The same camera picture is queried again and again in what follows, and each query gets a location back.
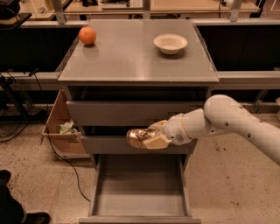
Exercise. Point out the orange soda can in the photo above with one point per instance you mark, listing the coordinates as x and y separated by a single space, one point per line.
136 137

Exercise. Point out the black shoe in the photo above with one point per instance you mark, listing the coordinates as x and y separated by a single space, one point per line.
37 218

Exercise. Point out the grey drawer cabinet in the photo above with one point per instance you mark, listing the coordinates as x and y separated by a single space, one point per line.
124 65

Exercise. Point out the dark trouser leg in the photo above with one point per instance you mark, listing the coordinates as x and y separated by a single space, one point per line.
11 212

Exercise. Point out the grey open bottom drawer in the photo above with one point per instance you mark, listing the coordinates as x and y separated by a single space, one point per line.
140 189

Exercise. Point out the orange fruit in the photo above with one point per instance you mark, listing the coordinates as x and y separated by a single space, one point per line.
87 35

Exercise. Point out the grey top drawer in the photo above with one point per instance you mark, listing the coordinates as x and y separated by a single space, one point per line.
125 113

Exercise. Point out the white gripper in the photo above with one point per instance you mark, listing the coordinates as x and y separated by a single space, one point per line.
174 129

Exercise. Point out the grey middle drawer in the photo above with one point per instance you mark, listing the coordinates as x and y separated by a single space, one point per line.
118 145

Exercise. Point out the crumpled paper in box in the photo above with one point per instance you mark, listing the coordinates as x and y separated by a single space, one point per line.
67 128

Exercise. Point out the white bowl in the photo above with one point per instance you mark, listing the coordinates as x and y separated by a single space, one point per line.
170 44

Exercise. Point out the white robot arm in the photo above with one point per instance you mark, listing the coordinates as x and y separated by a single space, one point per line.
220 114

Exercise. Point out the cardboard box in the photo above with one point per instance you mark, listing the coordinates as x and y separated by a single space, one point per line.
65 138

